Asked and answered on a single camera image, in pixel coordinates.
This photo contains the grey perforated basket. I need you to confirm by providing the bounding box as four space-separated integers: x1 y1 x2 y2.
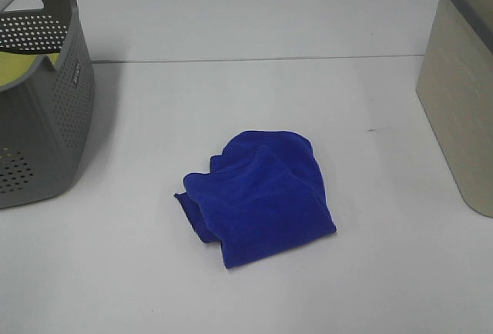
1 0 95 208

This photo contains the yellow folded towel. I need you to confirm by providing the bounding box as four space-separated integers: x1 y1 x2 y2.
1 52 59 92

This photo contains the beige plastic basket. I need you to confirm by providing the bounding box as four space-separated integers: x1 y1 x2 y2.
416 0 492 217

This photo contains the blue towel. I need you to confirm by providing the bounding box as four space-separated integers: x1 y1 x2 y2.
174 131 337 269

